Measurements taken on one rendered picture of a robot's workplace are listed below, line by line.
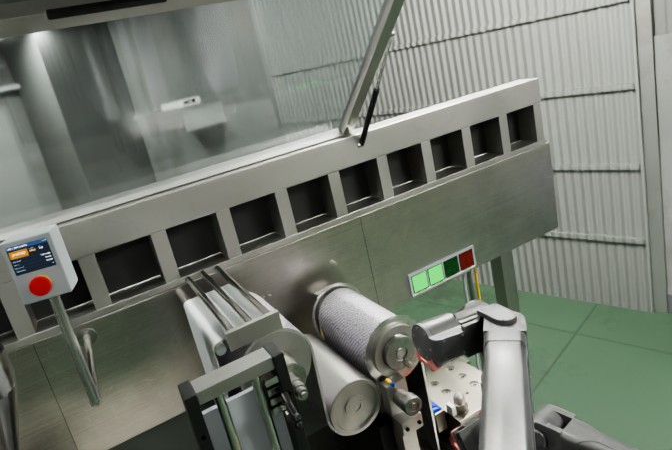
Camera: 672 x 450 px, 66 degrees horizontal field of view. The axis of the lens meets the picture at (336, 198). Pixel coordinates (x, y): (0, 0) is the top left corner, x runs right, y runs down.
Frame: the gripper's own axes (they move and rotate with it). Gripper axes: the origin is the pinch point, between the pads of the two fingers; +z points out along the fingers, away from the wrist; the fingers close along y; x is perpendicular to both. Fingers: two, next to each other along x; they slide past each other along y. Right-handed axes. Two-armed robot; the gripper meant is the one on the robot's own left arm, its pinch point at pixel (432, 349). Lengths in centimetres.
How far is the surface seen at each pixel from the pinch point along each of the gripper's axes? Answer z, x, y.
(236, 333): -1.2, 18.0, -31.3
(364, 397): 18.6, -0.8, -9.8
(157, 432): 47, 16, -49
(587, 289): 183, -9, 211
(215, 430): -0.1, 5.6, -40.2
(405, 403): 11.3, -5.7, -5.4
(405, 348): 12.7, 3.3, 1.1
